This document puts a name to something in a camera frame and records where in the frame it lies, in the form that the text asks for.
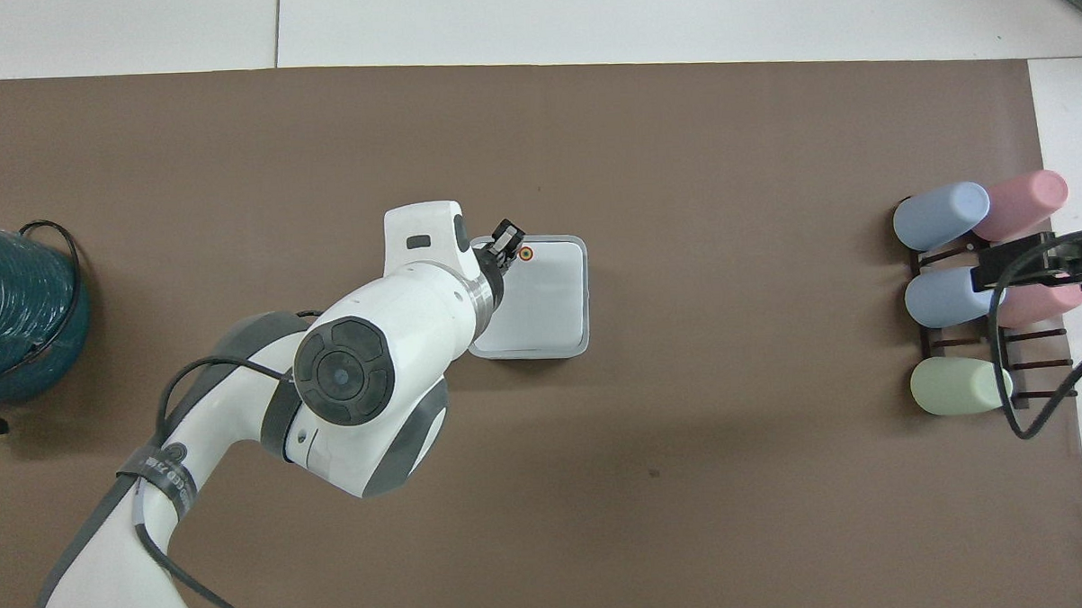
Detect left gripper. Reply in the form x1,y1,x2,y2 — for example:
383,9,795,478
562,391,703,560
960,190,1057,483
487,218,534,273

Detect pink cup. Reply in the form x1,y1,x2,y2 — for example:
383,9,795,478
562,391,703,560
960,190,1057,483
993,280,1082,330
970,168,1071,244

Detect clear square plastic container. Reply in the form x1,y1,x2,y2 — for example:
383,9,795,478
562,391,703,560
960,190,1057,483
462,233,592,362

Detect dark wooden cup rack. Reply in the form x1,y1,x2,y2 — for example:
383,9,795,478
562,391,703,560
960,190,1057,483
908,229,1079,416

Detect light blue cup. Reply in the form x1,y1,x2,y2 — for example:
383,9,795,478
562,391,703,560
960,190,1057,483
891,180,993,254
902,264,1008,331

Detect light green cup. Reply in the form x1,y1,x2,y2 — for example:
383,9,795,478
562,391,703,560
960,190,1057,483
908,353,1016,418

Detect teal woven basket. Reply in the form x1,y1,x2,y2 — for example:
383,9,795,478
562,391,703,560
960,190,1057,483
0,216,95,403

